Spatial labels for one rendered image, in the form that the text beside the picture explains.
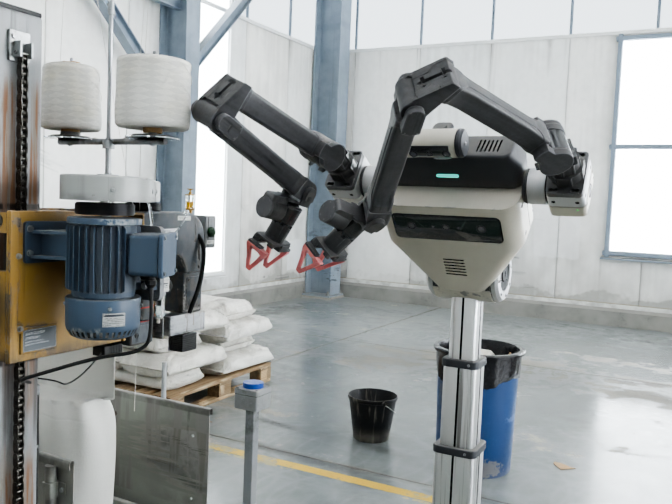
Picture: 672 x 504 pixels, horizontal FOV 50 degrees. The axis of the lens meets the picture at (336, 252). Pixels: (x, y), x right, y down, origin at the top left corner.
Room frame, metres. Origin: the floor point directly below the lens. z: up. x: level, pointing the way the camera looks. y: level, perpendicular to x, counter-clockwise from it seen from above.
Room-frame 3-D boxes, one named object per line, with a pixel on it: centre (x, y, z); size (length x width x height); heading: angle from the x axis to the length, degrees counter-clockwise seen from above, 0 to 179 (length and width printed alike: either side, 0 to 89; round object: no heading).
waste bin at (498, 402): (3.79, -0.78, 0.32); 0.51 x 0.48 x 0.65; 152
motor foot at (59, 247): (1.50, 0.57, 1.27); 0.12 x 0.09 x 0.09; 152
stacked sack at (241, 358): (5.25, 0.76, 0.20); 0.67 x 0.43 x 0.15; 152
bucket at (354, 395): (4.18, -0.25, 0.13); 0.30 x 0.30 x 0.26
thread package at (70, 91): (1.75, 0.65, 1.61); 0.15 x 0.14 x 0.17; 62
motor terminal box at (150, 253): (1.49, 0.38, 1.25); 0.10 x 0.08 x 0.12; 177
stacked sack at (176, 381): (4.74, 1.23, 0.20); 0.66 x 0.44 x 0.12; 62
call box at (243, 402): (2.05, 0.22, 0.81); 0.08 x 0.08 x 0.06; 62
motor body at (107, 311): (1.49, 0.48, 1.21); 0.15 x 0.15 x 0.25
